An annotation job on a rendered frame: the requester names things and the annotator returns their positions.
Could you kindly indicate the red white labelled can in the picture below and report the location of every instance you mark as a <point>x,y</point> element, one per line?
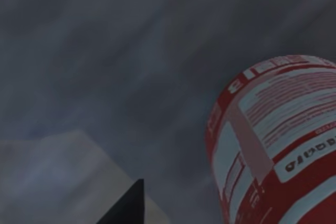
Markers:
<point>275,142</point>

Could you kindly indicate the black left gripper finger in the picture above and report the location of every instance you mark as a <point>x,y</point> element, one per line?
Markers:
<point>130,205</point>

